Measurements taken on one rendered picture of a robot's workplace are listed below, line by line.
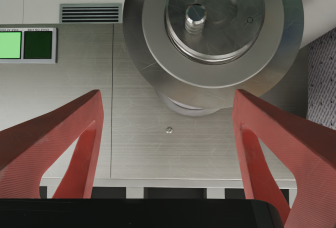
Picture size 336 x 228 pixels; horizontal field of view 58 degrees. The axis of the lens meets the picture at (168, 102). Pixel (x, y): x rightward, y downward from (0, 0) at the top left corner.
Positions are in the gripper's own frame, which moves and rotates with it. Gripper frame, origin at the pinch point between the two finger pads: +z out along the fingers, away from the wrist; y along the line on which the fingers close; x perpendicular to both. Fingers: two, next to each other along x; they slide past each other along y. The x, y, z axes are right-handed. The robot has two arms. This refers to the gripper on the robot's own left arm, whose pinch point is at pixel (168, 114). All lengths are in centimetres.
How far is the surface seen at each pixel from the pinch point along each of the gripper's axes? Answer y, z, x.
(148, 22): 1.6, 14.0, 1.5
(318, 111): -21.8, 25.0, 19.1
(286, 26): -9.6, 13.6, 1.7
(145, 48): 1.9, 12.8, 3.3
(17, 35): 29, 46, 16
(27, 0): 141, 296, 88
